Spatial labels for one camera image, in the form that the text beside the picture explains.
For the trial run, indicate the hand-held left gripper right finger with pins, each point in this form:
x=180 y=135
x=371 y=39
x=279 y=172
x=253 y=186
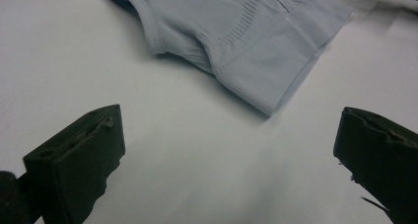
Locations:
x=381 y=155

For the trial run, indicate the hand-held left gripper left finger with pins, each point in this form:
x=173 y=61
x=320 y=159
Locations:
x=75 y=161

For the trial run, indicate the light blue knit garment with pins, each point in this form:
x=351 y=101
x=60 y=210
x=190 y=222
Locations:
x=249 y=43

